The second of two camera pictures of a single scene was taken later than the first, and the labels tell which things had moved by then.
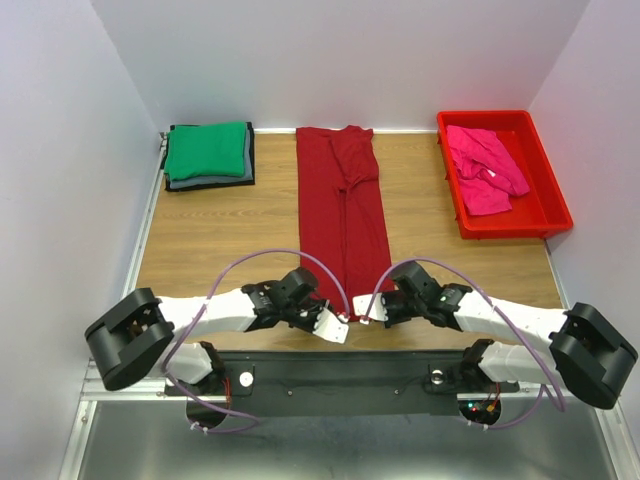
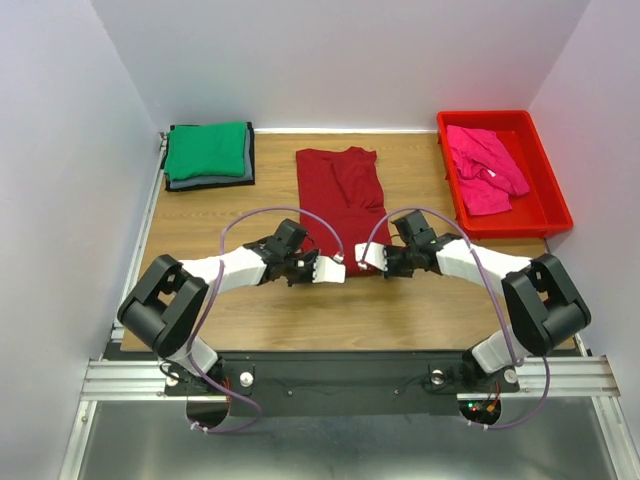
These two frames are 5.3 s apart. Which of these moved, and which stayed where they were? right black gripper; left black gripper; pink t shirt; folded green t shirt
Moved: left black gripper; right black gripper
Stayed: pink t shirt; folded green t shirt
